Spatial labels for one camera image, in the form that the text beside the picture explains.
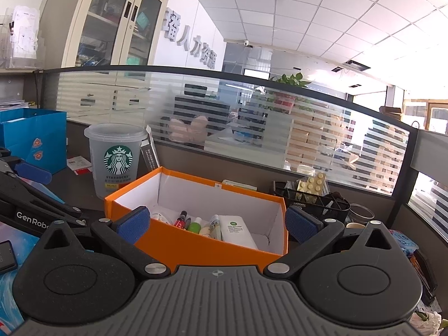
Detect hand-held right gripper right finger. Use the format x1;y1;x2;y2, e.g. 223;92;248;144
262;205;403;280

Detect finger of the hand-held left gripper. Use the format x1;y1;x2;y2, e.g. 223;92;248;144
0;174;87;228
0;148;53;185

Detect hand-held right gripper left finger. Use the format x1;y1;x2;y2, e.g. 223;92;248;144
34;205;172;281

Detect red marker pen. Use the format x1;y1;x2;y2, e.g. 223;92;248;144
174;210;190;230

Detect white box green logo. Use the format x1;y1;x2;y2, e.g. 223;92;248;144
218;215;260;251

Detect orange cardboard box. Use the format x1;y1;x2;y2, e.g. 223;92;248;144
104;167;290;274

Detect cream lotion bottle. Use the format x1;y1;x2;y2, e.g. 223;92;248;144
199;214;225;241

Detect black mesh desk organizer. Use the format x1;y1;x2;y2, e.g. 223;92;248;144
271;180;351;223

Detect blue paper bag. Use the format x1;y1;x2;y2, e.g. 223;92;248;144
0;108;68;176

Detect yellow building brick plate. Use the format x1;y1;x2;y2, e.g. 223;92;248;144
297;173;328;194

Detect black smartphone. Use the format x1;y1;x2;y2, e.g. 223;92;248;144
0;240;18;274

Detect red and white papers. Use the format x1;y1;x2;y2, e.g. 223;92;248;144
66;156;94;176

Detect frosted plastic cup green logo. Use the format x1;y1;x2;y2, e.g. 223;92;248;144
84;123;148;200

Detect round glass container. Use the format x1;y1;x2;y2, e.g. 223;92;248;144
348;203;376;224

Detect grey printed carton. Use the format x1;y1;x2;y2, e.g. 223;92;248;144
141;125;162;180

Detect stack of white papers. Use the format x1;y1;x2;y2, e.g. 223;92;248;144
0;98;31;110

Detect white and green medicine box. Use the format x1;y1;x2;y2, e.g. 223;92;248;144
221;179;258;193

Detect blue printed packet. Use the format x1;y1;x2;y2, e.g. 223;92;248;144
388;229;419;256

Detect pink plush toy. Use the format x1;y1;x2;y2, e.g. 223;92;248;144
167;114;209;146

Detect frosted striped glass partition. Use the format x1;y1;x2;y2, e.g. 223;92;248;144
42;65;419;197

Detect potted green plant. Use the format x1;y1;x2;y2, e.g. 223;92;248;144
264;73;314;115

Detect black office chair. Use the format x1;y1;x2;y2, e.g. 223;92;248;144
173;84;230;124

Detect crumpled white tissue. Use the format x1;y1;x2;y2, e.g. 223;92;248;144
409;310;444;336

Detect beige glass door cabinet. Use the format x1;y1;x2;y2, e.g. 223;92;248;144
38;0;171;69

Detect clear wall file holder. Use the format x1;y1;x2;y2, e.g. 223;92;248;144
0;5;46;71

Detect silver wall lettering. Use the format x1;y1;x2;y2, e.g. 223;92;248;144
163;5;218;71

